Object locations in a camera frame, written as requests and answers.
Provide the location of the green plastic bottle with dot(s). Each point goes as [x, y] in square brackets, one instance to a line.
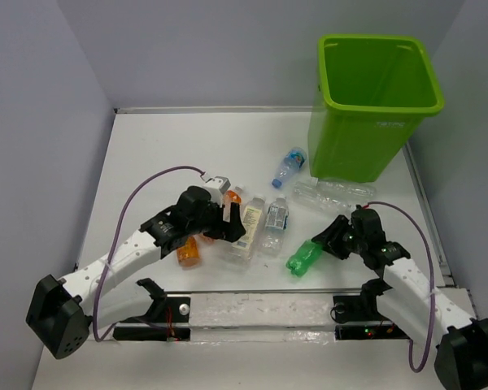
[305, 256]

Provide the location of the short orange bottle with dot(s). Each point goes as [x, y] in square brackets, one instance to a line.
[188, 254]

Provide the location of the tall orange label bottle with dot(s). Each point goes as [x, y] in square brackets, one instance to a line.
[232, 195]

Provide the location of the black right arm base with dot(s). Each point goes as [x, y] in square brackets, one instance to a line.
[356, 316]

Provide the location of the green plastic bin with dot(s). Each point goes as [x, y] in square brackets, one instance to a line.
[373, 91]

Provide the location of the small clear bottle blue label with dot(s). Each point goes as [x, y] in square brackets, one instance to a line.
[275, 226]

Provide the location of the blue cap water bottle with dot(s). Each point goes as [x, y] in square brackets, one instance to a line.
[289, 167]

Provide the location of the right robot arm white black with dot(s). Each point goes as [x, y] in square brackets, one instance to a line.
[409, 298]

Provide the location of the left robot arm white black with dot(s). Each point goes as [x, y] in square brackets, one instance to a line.
[64, 311]

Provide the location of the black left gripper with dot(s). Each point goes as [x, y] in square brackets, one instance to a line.
[226, 231]

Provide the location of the large clear crushed bottle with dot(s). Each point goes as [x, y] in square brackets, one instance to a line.
[332, 197]

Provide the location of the clear bottle beige label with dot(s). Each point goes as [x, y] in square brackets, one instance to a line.
[253, 217]

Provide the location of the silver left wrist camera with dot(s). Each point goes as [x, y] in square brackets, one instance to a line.
[217, 186]

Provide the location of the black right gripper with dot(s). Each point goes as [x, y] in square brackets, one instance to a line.
[329, 237]

